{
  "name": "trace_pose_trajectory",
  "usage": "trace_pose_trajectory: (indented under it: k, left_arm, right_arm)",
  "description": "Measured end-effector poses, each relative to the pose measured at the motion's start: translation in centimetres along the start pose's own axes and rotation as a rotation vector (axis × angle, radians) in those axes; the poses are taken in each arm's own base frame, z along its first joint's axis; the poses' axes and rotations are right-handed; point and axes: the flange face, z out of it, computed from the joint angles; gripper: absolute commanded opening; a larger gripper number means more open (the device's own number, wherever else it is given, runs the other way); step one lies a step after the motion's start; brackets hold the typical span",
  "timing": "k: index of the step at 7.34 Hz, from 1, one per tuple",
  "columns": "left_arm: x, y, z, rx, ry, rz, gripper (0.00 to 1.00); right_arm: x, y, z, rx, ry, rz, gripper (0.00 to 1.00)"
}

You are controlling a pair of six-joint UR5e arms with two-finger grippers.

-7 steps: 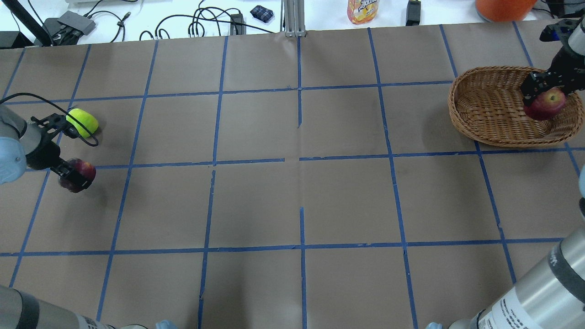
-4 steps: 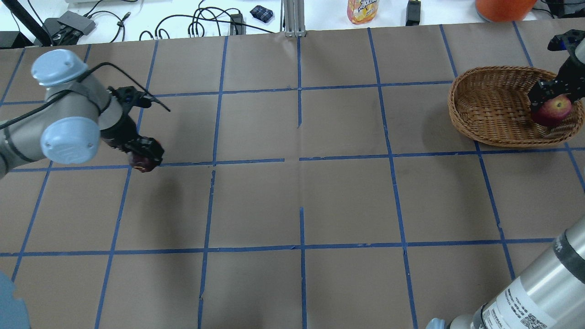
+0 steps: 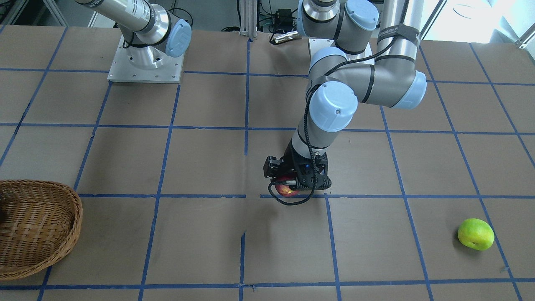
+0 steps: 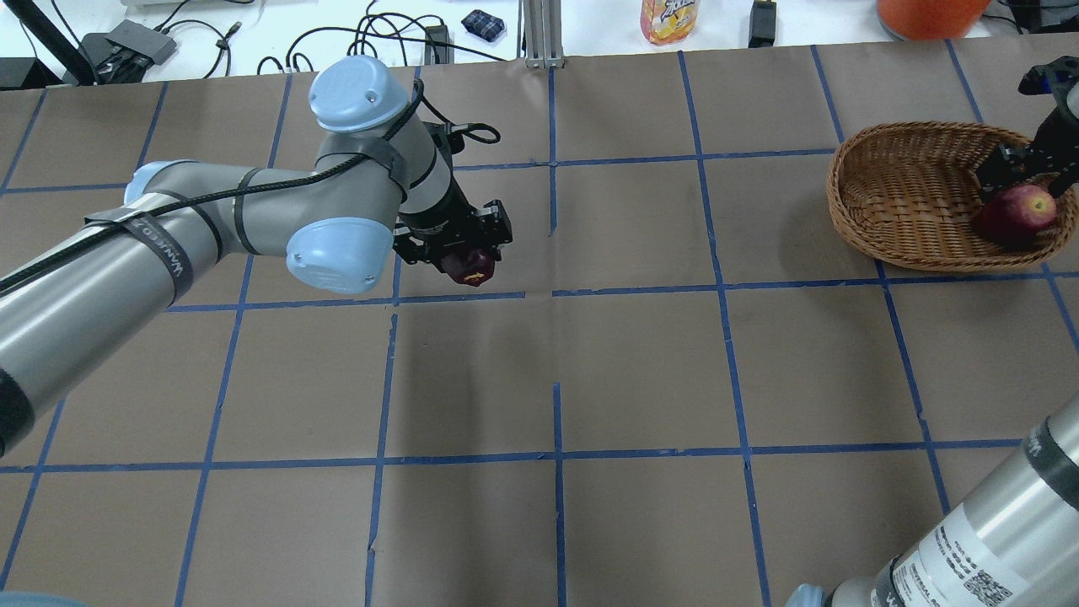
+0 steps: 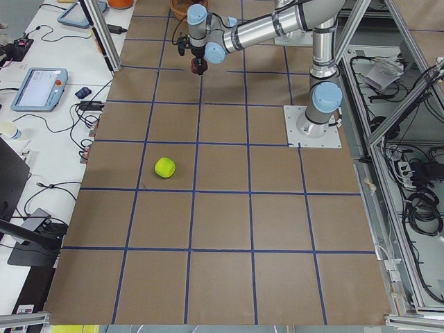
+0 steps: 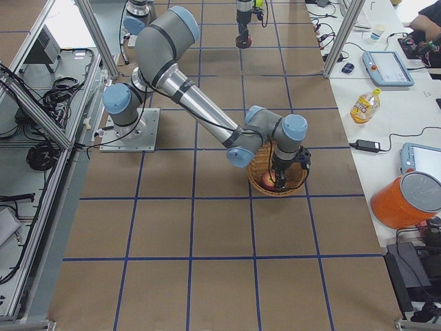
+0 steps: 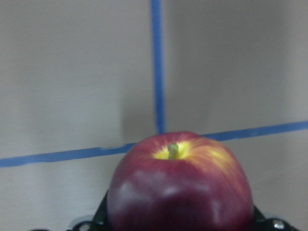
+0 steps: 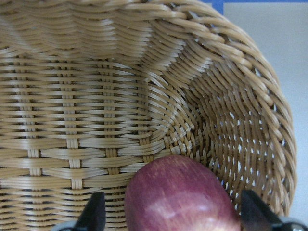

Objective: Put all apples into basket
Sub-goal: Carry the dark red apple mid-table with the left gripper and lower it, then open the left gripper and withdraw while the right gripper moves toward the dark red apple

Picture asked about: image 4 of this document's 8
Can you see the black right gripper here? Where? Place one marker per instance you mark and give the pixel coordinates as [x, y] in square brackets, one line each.
[1020, 162]

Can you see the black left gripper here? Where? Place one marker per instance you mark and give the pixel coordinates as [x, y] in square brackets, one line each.
[440, 212]

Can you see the red apple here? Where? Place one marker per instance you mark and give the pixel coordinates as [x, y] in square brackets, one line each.
[1015, 216]
[468, 265]

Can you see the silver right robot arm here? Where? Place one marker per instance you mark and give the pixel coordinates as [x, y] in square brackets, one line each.
[1010, 542]

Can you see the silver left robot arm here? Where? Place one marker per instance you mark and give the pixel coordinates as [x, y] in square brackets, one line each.
[383, 184]

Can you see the woven wicker basket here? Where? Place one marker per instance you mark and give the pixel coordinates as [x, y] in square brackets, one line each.
[905, 193]

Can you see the orange bucket with grey lid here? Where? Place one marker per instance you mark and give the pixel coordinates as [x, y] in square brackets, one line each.
[929, 20]

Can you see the orange juice bottle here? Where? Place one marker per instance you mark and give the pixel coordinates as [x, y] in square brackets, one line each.
[666, 22]

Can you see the black power adapter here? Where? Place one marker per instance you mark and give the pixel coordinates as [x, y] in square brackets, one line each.
[762, 24]

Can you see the aluminium frame post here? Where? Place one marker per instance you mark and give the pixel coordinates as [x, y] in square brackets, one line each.
[541, 34]

